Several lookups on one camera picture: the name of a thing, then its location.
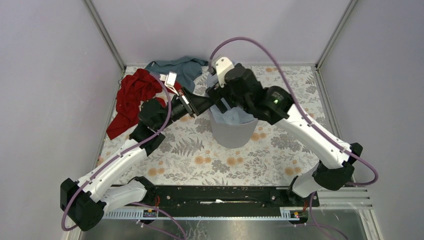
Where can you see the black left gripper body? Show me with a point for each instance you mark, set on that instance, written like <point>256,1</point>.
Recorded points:
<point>177,110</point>

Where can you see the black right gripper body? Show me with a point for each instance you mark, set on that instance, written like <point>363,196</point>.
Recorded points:
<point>237,101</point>

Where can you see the light blue plastic trash bag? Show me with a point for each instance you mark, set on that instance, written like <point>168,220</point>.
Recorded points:
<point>233,115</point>

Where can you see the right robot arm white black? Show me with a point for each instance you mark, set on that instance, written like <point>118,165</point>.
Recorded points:
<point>336,157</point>

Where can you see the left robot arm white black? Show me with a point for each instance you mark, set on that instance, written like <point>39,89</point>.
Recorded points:
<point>86,200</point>

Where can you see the grey trash bin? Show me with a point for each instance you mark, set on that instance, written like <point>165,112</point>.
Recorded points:
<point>232,136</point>

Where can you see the grey-blue cloth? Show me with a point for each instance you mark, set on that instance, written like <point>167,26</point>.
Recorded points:
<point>187,69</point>

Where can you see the red cloth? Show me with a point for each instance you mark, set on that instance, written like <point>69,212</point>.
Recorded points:
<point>135,89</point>

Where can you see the floral patterned table mat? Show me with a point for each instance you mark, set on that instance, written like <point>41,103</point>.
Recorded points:
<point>190,155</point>

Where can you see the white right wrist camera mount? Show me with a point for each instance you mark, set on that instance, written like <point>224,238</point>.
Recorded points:
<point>222,65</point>

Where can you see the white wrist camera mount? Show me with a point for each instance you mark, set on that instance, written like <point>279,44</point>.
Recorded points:
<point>171,86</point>
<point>222,65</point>

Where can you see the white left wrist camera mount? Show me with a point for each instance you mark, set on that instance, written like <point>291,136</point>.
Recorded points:
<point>171,86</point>

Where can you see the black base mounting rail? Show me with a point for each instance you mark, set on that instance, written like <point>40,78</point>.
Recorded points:
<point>221,201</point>

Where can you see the left aluminium corner frame post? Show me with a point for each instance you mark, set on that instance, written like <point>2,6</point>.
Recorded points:
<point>97,20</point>

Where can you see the aluminium corner frame post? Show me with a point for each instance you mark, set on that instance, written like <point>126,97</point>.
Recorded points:
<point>335,34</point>
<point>97,20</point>

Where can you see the right aluminium corner frame post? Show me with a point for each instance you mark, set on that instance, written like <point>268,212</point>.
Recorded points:
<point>335,34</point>

